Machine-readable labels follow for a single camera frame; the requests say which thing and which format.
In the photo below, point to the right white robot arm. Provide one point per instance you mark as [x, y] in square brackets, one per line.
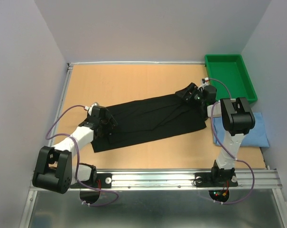
[237, 119]

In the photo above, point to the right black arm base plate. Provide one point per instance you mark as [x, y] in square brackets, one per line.
[208, 180]

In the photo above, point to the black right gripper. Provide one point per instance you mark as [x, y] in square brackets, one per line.
[193, 89]

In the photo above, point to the black long sleeve shirt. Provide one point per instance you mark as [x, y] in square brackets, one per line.
[151, 119]

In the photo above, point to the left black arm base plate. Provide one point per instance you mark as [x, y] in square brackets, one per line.
[100, 181]

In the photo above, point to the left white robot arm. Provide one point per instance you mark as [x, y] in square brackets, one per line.
[54, 168]

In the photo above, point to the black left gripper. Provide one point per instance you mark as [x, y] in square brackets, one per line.
[111, 123]

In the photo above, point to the green plastic bin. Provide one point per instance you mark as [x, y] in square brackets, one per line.
[229, 75]

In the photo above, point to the light blue folded shirt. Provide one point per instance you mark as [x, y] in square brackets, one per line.
[256, 136]

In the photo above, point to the aluminium table frame rail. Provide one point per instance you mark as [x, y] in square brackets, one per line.
[56, 109]

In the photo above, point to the front aluminium rail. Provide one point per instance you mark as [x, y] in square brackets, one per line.
[175, 179]

